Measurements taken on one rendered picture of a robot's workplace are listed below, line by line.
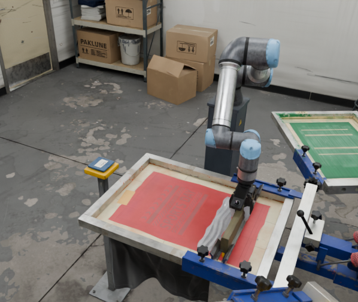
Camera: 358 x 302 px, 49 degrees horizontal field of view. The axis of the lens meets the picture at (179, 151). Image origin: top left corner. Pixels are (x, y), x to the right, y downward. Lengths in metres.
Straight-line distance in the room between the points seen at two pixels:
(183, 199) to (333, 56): 3.77
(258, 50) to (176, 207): 0.76
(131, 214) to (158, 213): 0.12
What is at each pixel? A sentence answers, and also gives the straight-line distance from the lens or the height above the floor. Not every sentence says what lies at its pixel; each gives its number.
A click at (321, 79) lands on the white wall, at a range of 5.36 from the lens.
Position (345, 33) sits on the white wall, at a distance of 5.18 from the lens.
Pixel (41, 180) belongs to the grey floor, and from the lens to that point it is 3.71.
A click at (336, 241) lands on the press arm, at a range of 1.63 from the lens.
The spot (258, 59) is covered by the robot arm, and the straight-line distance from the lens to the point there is 1.67.
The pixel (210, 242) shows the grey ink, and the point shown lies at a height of 0.96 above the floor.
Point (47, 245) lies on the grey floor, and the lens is 3.06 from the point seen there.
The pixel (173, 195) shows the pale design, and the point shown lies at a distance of 1.84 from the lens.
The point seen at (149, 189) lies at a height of 0.96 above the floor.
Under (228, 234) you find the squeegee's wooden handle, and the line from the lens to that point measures 1.51.
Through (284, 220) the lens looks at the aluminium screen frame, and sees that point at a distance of 1.73.
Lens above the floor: 2.10
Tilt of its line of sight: 32 degrees down
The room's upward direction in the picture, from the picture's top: 2 degrees clockwise
